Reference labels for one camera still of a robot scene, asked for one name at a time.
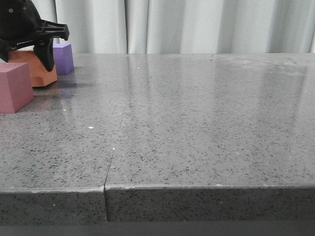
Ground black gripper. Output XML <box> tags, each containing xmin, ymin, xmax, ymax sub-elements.
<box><xmin>0</xmin><ymin>0</ymin><xmax>69</xmax><ymax>72</ymax></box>

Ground orange foam cube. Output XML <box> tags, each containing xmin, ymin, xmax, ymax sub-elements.
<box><xmin>8</xmin><ymin>50</ymin><xmax>58</xmax><ymax>87</ymax></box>

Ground purple foam cube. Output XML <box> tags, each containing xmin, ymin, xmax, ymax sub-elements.
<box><xmin>53</xmin><ymin>43</ymin><xmax>74</xmax><ymax>75</ymax></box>

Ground pink foam cube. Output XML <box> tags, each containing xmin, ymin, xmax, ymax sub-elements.
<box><xmin>0</xmin><ymin>62</ymin><xmax>34</xmax><ymax>113</ymax></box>

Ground grey curtain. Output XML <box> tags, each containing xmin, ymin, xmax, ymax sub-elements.
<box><xmin>34</xmin><ymin>0</ymin><xmax>315</xmax><ymax>54</ymax></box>

